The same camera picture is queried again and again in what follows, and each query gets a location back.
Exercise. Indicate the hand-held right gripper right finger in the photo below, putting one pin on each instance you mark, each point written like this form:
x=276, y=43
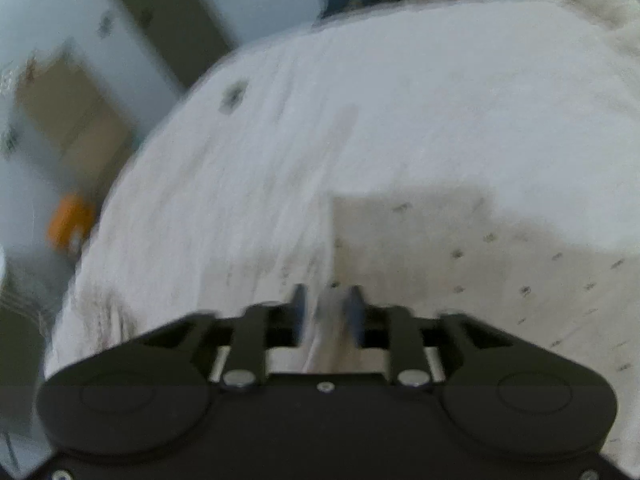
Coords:
x=356, y=315

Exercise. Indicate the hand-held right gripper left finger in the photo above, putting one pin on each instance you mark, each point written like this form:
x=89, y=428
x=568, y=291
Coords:
x=299, y=315

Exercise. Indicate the beige printed pajama top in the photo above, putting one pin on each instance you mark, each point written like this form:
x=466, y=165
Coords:
x=450, y=260

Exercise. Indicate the white fluffy blanket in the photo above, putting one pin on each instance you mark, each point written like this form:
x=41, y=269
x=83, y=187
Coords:
x=350, y=110

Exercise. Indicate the orange box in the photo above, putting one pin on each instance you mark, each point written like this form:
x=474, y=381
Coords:
x=70, y=222

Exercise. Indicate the cardboard box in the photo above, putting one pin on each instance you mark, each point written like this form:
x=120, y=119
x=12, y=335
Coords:
x=70, y=110

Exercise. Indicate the grey door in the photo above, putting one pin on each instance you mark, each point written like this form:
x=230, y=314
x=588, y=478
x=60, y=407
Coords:
x=165, y=10

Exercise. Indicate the cream plush blanket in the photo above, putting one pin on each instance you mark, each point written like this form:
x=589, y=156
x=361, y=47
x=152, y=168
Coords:
x=590, y=5

